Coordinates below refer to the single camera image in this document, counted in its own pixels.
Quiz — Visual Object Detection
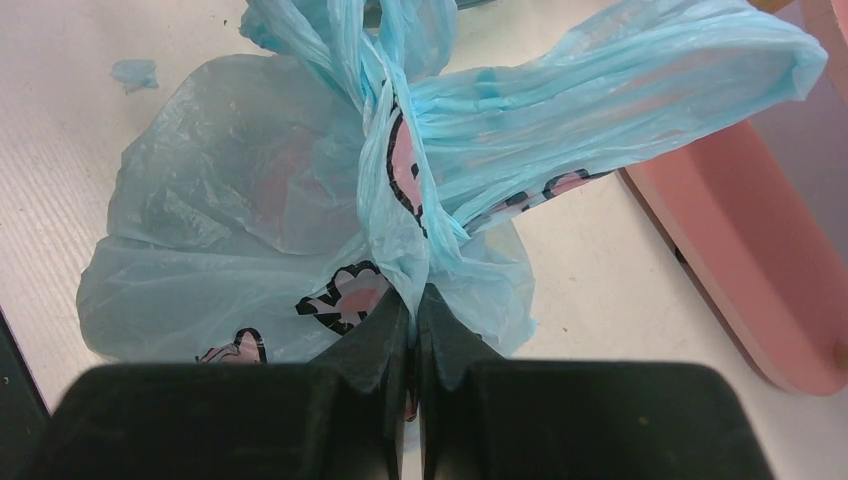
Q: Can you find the small blue plastic scrap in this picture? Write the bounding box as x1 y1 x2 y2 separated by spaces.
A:
110 59 159 94

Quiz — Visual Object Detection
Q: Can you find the blue plastic grocery bag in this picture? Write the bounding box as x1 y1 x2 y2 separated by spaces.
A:
77 1 828 363

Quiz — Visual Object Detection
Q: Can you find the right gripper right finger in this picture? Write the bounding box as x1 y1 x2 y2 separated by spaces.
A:
416 285 773 479

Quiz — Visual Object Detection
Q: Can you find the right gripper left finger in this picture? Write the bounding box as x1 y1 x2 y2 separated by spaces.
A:
33 290 409 479

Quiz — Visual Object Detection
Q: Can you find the pink three-tier shelf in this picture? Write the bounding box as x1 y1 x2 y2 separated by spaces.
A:
619 0 848 397

